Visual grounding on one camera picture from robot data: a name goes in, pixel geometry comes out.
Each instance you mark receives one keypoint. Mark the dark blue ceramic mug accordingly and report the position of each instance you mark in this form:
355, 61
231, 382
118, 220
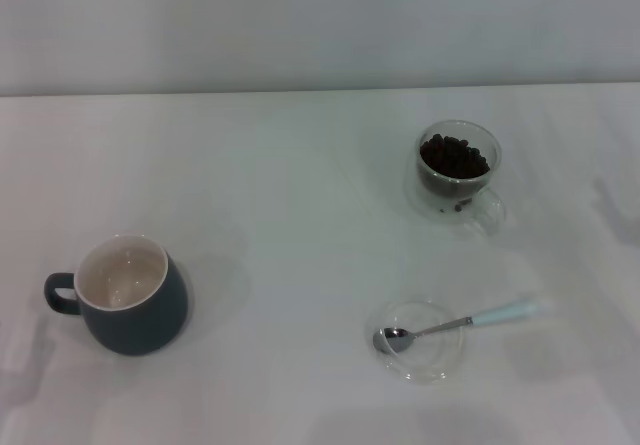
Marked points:
135, 325

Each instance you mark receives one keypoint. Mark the pile of coffee beans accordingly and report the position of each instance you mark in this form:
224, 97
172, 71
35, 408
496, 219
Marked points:
452, 157

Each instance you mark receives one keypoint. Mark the clear glass saucer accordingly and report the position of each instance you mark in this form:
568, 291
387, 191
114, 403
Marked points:
430, 355

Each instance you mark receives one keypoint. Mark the clear double-wall glass cup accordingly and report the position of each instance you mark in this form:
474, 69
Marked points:
492, 210

